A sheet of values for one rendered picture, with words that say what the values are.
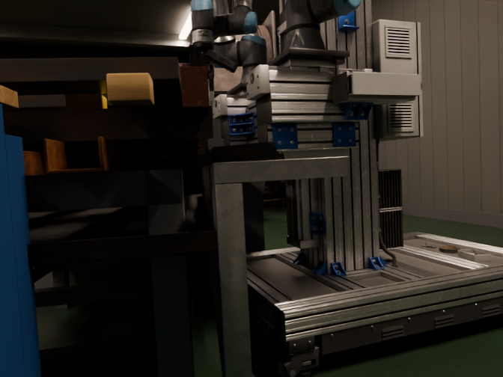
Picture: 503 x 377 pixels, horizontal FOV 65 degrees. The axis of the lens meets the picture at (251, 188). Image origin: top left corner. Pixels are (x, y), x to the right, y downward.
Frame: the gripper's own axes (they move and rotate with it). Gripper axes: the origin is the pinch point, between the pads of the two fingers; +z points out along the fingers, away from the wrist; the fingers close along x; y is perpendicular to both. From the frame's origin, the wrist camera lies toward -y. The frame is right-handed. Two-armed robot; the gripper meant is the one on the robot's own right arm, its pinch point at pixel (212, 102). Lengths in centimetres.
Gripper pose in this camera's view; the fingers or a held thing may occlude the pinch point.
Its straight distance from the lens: 143.0
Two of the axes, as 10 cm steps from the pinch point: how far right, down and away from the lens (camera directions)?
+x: 1.4, 0.5, -9.9
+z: 0.5, 10.0, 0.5
